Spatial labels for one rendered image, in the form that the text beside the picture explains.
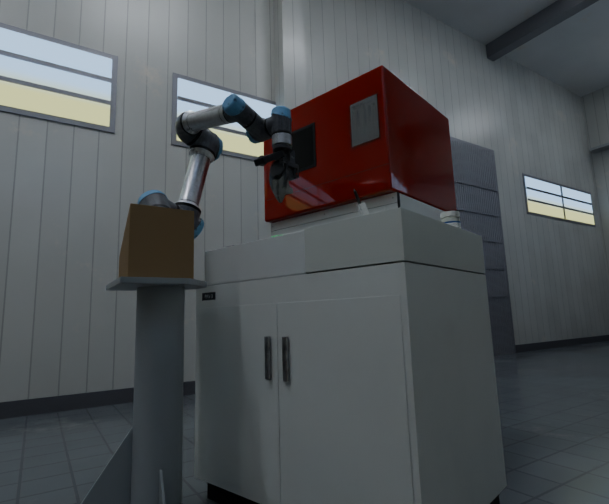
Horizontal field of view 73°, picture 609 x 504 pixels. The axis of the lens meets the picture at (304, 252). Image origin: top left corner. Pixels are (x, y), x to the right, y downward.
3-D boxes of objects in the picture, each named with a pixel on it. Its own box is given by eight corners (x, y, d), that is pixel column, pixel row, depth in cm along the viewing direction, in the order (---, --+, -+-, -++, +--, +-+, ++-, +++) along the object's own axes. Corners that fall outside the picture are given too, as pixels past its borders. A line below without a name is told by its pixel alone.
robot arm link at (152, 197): (134, 221, 153) (129, 203, 162) (164, 237, 162) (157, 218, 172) (153, 198, 151) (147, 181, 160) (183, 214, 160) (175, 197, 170)
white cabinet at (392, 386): (302, 456, 205) (297, 291, 218) (509, 511, 142) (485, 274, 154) (189, 501, 157) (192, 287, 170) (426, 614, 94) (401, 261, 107)
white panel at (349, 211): (274, 293, 232) (273, 223, 239) (405, 281, 179) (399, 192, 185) (270, 292, 230) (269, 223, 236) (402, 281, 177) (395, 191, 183)
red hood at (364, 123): (343, 238, 289) (339, 156, 298) (458, 216, 235) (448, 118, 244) (263, 221, 233) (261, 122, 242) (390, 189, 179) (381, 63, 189)
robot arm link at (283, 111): (279, 116, 162) (295, 109, 156) (279, 143, 160) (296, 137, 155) (265, 109, 155) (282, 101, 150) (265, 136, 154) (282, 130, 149)
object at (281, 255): (223, 286, 174) (222, 253, 177) (323, 274, 138) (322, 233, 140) (204, 285, 167) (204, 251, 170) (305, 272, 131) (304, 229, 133)
